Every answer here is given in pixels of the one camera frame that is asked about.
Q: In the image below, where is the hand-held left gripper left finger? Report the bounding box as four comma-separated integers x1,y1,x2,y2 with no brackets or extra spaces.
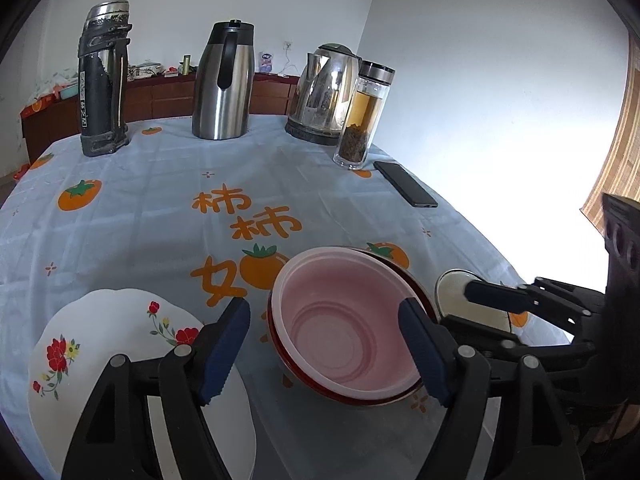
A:
61,297,252,480

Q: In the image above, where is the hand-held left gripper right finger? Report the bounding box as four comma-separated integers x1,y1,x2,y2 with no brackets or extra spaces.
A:
397,297,586,480

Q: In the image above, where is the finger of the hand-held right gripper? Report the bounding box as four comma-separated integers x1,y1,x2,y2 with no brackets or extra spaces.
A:
463,277,607,342
440,312,592,372

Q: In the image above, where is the metal bowl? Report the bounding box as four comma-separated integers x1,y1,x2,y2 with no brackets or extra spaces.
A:
434,269,516,333

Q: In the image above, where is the red rimmed bowl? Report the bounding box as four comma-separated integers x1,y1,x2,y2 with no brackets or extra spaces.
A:
266,247,441,407

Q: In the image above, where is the white plate with red flowers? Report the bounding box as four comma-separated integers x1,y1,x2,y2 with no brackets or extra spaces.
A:
27,288,257,480

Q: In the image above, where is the black smartphone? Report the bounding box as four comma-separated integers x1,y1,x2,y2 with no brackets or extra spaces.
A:
373,161,439,209

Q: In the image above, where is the woven bamboo curtain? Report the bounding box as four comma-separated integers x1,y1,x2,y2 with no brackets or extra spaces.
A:
580,27,640,233

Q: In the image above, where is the persimmon print tablecloth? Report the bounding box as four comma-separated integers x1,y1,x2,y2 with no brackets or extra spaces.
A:
0,112,571,480

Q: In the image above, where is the glass tea bottle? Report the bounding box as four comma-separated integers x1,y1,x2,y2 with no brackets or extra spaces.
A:
333,60,396,170

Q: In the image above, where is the brown wooden cabinet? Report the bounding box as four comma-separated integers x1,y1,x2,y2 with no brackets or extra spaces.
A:
21,71,301,163

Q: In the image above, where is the steel electric kettle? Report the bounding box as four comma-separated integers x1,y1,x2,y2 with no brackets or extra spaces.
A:
285,44,362,147

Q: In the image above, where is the black vacuum flask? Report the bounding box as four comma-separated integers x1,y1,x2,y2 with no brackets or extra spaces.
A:
76,2,133,158

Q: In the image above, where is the orange printed box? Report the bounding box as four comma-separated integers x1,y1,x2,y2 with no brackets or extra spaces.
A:
21,95,56,118

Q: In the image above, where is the floral cloth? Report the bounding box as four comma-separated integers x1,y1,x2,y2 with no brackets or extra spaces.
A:
32,67,81,98

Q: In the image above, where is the steel carafe with black handle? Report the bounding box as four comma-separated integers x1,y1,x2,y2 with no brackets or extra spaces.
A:
192,20,255,141

